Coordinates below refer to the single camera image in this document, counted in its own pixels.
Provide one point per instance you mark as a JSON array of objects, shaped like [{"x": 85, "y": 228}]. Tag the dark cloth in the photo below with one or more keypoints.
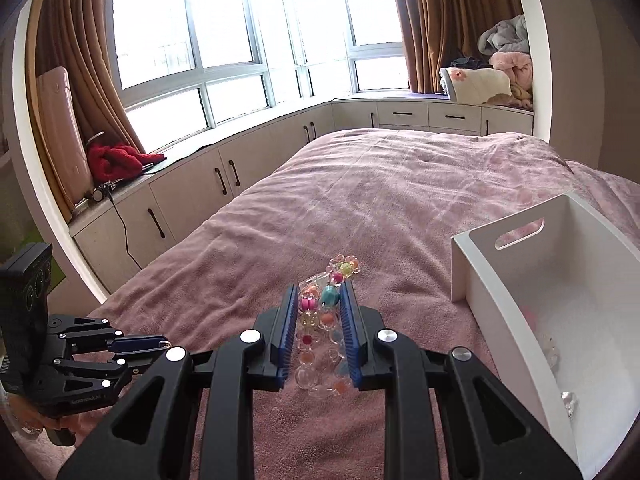
[{"x": 470, "y": 63}]

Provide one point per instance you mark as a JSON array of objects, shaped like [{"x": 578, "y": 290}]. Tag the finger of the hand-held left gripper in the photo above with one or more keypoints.
[
  {"x": 132, "y": 361},
  {"x": 135, "y": 344}
]

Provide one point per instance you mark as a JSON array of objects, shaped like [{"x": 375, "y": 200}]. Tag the person's left hand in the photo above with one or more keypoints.
[{"x": 65, "y": 427}]

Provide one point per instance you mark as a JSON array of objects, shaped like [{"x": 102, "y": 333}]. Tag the white framed bay window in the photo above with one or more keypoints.
[{"x": 225, "y": 25}]

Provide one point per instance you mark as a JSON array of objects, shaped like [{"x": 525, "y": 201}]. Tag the pink padded board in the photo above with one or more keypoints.
[{"x": 62, "y": 125}]

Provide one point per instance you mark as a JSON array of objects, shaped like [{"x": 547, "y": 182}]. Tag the pink folded blanket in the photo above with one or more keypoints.
[{"x": 515, "y": 70}]

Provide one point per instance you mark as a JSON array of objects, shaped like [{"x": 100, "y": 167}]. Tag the small dark device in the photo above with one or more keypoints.
[{"x": 105, "y": 191}]

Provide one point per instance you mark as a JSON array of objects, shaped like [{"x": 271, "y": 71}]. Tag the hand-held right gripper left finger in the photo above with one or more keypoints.
[{"x": 287, "y": 332}]

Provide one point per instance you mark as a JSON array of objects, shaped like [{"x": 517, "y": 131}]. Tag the grey folded blanket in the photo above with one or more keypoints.
[{"x": 505, "y": 35}]

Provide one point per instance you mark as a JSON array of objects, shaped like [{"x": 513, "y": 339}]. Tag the white floral folded blanket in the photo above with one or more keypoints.
[{"x": 475, "y": 85}]

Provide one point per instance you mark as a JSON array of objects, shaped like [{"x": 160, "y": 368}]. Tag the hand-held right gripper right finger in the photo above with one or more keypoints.
[{"x": 352, "y": 337}]

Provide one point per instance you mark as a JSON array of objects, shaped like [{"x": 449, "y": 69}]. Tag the white storage box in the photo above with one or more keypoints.
[{"x": 500, "y": 285}]

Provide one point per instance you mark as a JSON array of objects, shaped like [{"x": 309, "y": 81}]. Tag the red knitted cloth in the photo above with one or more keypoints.
[{"x": 120, "y": 160}]

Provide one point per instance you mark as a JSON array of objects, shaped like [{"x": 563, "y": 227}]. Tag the brown curtain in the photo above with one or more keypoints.
[
  {"x": 450, "y": 20},
  {"x": 85, "y": 35}
]

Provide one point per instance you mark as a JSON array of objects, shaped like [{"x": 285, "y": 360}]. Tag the beige folded blanket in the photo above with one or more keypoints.
[{"x": 522, "y": 96}]

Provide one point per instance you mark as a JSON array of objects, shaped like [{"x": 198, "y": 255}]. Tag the white window seat cabinet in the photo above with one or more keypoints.
[{"x": 275, "y": 145}]

